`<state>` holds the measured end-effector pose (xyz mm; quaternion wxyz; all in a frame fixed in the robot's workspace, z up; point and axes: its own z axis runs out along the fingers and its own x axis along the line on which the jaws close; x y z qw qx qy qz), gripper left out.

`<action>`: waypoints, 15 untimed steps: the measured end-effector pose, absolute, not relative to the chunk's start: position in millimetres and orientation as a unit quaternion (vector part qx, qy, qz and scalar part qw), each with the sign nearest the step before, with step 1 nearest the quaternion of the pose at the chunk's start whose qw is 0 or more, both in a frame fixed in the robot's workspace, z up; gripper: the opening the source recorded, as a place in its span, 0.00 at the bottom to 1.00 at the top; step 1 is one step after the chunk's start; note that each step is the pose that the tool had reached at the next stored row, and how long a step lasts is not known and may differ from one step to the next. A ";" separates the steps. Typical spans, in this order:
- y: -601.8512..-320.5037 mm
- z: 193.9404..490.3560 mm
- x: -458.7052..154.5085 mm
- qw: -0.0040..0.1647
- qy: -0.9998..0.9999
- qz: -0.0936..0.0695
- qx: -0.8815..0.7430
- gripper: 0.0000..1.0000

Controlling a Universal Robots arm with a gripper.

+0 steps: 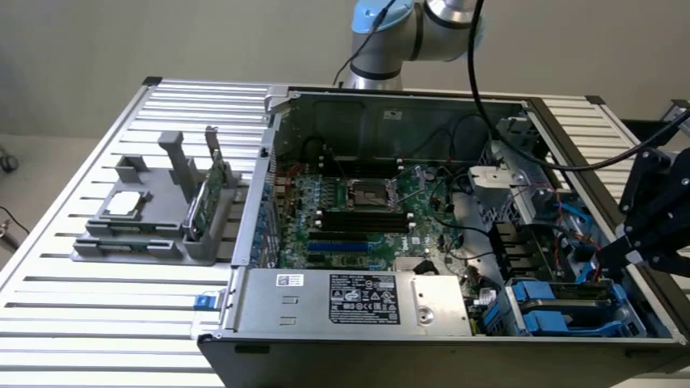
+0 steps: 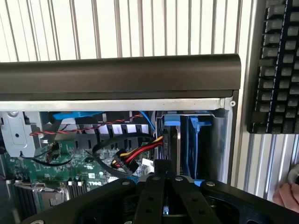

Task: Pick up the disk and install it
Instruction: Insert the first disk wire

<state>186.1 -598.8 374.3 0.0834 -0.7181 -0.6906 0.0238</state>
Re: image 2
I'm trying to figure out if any green motherboard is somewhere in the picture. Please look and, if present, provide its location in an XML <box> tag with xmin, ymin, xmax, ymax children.
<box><xmin>0</xmin><ymin>137</ymin><xmax>159</xmax><ymax>224</ymax></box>

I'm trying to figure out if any blue disk carrier bracket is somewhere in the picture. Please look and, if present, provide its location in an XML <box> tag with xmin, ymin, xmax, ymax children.
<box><xmin>186</xmin><ymin>116</ymin><xmax>204</xmax><ymax>187</ymax></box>
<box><xmin>164</xmin><ymin>115</ymin><xmax>181</xmax><ymax>127</ymax></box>

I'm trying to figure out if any black slotted plastic duct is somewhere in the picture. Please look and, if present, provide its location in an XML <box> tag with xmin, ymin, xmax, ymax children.
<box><xmin>76</xmin><ymin>125</ymin><xmax>154</xmax><ymax>151</ymax></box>

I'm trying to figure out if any silver disk bay cage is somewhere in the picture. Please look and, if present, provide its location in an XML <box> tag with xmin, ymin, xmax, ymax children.
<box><xmin>155</xmin><ymin>111</ymin><xmax>229</xmax><ymax>185</ymax></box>

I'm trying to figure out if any blue plastic fan shroud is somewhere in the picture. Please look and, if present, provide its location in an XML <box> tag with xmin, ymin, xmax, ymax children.
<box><xmin>52</xmin><ymin>111</ymin><xmax>105</xmax><ymax>122</ymax></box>

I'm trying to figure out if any CPU socket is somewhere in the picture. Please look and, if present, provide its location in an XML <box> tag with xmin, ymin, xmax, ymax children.
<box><xmin>14</xmin><ymin>181</ymin><xmax>71</xmax><ymax>211</ymax></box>

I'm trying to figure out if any blue data wire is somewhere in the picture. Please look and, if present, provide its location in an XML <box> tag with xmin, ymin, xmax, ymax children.
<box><xmin>138</xmin><ymin>110</ymin><xmax>157</xmax><ymax>138</ymax></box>

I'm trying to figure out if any yellow red black power wire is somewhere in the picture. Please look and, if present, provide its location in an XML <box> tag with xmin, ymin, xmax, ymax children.
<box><xmin>111</xmin><ymin>136</ymin><xmax>164</xmax><ymax>171</ymax></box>

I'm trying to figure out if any red black twisted wire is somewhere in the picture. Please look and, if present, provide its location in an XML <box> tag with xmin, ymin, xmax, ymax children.
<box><xmin>29</xmin><ymin>118</ymin><xmax>143</xmax><ymax>137</ymax></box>

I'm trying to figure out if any thin black wire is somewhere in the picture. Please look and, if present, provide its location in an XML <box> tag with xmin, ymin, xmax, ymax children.
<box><xmin>32</xmin><ymin>155</ymin><xmax>73</xmax><ymax>167</ymax></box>

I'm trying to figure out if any black keyboard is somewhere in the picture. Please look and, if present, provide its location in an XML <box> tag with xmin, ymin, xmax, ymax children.
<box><xmin>246</xmin><ymin>0</ymin><xmax>299</xmax><ymax>135</ymax></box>

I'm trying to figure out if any person's hand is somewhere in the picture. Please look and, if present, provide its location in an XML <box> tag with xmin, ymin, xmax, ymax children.
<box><xmin>272</xmin><ymin>182</ymin><xmax>299</xmax><ymax>210</ymax></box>

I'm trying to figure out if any black hard disk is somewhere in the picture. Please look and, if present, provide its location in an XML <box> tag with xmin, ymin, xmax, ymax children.
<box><xmin>163</xmin><ymin>126</ymin><xmax>182</xmax><ymax>175</ymax></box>

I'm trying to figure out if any black PC case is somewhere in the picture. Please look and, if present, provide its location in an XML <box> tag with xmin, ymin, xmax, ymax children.
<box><xmin>0</xmin><ymin>53</ymin><xmax>242</xmax><ymax>224</ymax></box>

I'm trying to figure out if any silver metal bracket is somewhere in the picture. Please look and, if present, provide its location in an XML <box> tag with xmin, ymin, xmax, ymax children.
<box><xmin>3</xmin><ymin>111</ymin><xmax>36</xmax><ymax>158</ymax></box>

